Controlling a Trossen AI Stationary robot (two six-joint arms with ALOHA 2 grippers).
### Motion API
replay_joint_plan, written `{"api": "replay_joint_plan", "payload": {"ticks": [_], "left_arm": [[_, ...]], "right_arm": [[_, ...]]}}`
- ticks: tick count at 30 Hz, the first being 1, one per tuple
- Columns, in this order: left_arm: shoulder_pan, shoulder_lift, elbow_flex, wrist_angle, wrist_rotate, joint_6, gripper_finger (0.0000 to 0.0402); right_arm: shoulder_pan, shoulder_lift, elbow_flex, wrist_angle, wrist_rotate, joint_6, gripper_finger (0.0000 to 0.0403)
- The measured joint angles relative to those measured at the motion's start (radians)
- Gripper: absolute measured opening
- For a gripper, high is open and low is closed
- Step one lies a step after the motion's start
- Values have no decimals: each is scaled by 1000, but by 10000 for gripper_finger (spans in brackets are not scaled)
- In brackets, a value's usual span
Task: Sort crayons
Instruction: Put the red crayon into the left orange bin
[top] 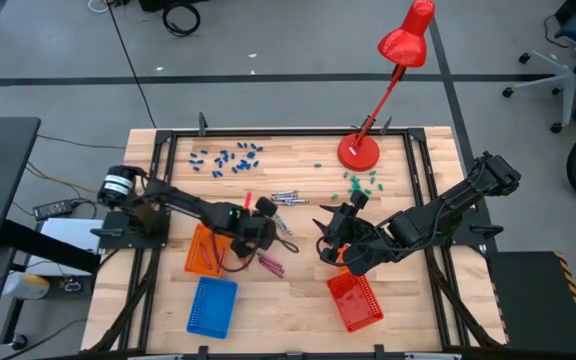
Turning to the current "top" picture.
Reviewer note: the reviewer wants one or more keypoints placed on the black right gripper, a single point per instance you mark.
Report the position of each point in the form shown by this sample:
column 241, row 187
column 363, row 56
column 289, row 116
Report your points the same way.
column 358, row 240

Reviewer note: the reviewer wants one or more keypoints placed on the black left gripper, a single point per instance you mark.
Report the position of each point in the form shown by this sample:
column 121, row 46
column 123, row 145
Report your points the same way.
column 258, row 232

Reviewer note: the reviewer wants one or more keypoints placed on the orange plastic basket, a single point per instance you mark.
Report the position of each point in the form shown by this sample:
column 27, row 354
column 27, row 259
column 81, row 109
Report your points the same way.
column 341, row 255
column 195, row 250

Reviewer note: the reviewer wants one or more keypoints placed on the red plastic basket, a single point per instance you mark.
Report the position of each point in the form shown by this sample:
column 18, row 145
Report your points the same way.
column 355, row 302

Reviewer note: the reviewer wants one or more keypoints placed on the blue plastic basket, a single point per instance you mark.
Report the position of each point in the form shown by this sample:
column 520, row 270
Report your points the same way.
column 211, row 307

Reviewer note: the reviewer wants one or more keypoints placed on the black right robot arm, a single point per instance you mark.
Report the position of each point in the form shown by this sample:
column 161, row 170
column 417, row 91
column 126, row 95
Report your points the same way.
column 433, row 215

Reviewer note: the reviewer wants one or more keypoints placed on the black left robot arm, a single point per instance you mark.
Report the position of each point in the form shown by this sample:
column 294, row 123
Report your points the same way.
column 183, row 200

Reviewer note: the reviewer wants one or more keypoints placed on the red tag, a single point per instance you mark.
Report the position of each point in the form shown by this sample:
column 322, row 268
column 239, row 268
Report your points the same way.
column 248, row 199

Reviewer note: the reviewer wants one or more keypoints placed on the white box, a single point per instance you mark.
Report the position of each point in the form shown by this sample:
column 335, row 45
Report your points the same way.
column 68, row 235

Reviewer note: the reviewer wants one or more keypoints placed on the red desk lamp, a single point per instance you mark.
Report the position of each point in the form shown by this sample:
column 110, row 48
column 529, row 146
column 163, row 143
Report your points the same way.
column 405, row 42

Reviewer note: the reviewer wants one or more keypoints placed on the black power adapter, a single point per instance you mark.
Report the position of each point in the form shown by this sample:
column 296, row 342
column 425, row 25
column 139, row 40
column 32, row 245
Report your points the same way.
column 52, row 209

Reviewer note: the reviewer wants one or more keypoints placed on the black hazard-striped platform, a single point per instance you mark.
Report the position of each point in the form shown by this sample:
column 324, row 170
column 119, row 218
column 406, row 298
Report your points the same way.
column 533, row 300

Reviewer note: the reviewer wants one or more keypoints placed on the white and yellow bottle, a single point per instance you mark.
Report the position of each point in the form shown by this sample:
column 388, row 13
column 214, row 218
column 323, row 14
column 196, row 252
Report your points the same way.
column 25, row 286

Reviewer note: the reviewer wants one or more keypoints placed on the black equipment case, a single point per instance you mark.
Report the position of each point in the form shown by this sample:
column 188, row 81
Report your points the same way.
column 168, row 4

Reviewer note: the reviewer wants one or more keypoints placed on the grey office chair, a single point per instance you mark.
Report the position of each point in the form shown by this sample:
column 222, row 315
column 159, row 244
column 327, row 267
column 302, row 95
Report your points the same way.
column 570, row 82

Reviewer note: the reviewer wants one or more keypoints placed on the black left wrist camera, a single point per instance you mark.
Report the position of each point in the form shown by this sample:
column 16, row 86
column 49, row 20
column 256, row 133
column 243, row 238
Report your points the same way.
column 266, row 206

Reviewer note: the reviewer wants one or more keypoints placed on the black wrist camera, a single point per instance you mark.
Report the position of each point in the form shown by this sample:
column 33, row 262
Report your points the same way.
column 359, row 199
column 266, row 206

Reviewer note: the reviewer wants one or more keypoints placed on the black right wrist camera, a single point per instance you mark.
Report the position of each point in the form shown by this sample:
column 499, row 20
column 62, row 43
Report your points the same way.
column 359, row 199

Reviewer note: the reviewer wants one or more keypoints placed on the black frame clamp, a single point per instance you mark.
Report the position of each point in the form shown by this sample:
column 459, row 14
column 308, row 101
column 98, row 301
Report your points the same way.
column 202, row 124
column 202, row 351
column 379, row 351
column 386, row 125

